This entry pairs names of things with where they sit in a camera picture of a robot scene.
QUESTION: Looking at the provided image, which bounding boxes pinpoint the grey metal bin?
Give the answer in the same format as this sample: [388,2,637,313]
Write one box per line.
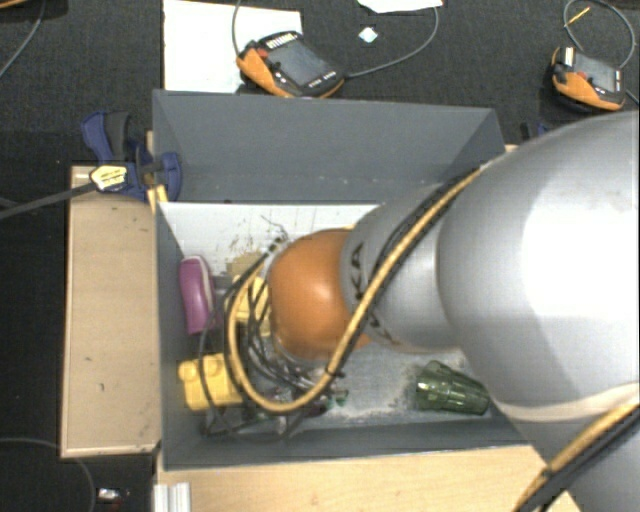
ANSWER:
[150,89,532,472]

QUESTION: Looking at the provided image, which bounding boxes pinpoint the purple sponge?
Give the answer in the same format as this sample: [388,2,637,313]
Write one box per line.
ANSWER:
[178,255,220,337]

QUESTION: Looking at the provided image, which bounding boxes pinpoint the pale wood board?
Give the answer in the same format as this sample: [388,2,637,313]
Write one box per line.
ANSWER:
[59,165,164,459]

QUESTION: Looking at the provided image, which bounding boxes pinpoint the pale yellow toy block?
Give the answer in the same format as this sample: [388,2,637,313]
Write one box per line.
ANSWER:
[233,276,274,337]

